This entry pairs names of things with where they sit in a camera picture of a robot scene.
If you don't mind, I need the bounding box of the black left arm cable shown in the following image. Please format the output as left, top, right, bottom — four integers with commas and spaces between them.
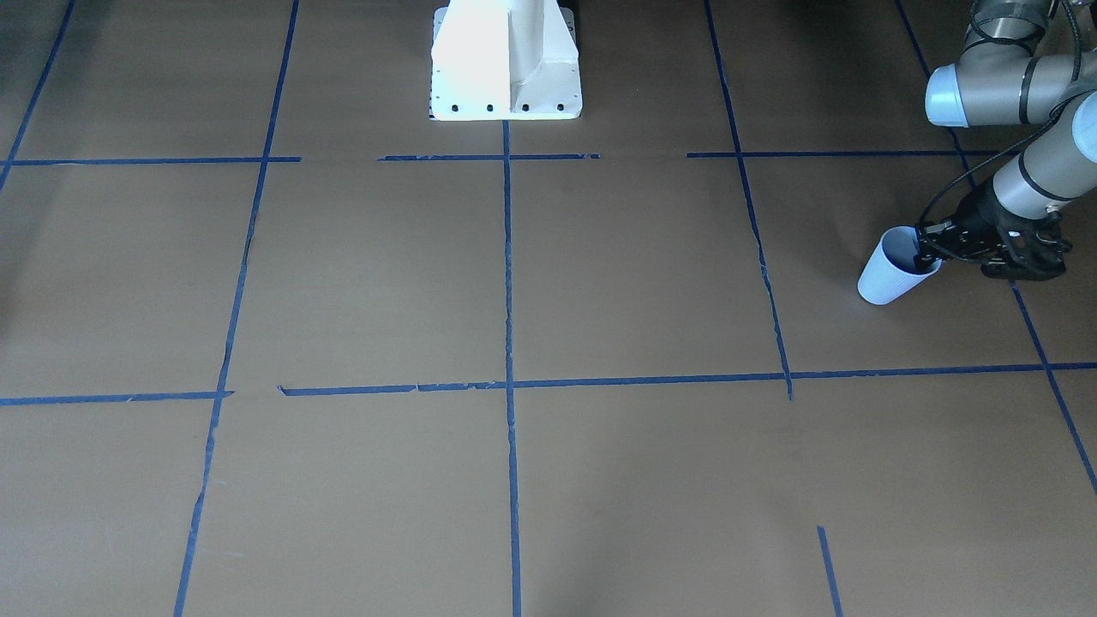
919, 94, 1081, 232

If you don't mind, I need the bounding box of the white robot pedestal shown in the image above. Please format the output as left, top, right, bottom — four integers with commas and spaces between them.
429, 1, 584, 122

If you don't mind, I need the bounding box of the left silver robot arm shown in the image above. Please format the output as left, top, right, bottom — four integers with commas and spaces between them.
914, 1, 1094, 281

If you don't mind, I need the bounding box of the blue ribbed plastic cup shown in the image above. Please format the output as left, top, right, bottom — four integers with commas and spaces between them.
857, 226, 943, 305

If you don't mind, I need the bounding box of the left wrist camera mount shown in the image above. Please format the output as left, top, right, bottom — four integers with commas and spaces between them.
980, 212, 1073, 282

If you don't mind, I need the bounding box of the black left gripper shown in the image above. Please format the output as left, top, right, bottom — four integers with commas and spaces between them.
914, 184, 1014, 274

